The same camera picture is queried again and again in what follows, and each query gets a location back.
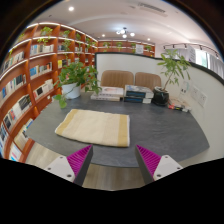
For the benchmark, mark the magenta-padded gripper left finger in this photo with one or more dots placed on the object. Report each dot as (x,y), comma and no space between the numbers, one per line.
(59,166)

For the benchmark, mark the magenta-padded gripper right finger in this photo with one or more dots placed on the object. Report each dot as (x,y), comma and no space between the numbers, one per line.
(166,165)

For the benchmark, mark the cream and yellow towel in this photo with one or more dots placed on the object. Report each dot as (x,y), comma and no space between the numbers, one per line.
(95,126)

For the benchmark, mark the small stack of books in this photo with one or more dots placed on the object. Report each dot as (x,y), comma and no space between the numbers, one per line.
(178,105)

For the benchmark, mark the tall plant in black pot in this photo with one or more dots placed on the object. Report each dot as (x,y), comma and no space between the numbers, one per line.
(161,96)

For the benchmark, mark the thin book with blue spine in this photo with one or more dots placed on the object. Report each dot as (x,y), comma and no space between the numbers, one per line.
(136,100)

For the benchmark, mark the leafy plant in white pot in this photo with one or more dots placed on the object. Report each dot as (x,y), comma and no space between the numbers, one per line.
(71,90)

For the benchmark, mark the thick book with blue spine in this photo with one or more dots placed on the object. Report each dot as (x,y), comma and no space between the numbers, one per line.
(138,90)

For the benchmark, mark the flat white book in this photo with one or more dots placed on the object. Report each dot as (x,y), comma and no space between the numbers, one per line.
(103,98)

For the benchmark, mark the orange bookshelf unit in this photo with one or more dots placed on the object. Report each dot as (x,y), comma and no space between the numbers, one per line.
(23,90)

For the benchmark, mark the tan padded chair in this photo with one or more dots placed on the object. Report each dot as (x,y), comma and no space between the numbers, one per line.
(147,80)
(116,79)

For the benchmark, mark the white book with portrait cover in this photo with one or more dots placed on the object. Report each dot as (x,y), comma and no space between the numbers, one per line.
(112,90)

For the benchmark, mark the white sheer curtain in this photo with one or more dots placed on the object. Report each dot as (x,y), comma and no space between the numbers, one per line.
(213,65)

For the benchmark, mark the white framed sign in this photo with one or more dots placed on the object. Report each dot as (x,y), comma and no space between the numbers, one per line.
(139,49)

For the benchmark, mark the ceiling lamp with round bulbs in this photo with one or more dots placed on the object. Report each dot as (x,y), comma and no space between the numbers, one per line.
(124,32)

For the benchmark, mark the white wall outlet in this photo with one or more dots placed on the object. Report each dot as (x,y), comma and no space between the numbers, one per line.
(202,98)
(194,92)

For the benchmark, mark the black track light rail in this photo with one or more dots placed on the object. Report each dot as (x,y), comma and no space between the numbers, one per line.
(186,45)

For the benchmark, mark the orange wall shelf with plants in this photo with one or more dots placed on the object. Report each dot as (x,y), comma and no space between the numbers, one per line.
(125,44)

